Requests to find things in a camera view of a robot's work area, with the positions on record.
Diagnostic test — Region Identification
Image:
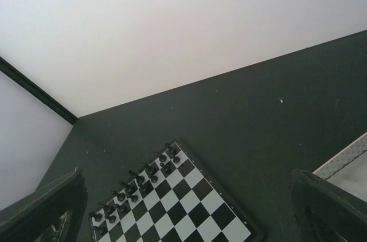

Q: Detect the black and white chessboard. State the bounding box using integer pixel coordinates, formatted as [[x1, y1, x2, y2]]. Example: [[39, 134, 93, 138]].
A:
[[89, 140, 264, 241]]

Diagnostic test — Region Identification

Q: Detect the black corner frame post left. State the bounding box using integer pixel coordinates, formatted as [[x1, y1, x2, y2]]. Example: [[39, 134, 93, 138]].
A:
[[1, 57, 78, 126]]

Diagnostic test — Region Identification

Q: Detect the black chess pawn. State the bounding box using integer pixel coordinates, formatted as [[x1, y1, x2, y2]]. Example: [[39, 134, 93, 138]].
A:
[[89, 212, 103, 222]]

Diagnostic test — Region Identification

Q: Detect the black chess piece corner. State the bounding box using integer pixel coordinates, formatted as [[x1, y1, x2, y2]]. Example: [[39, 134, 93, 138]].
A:
[[165, 143, 177, 159]]

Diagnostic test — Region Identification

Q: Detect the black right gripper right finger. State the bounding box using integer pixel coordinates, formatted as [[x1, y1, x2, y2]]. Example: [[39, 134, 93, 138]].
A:
[[290, 169, 366, 241]]

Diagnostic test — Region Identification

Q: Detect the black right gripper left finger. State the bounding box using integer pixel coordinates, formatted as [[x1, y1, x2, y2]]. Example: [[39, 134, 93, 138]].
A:
[[1, 170, 88, 241]]

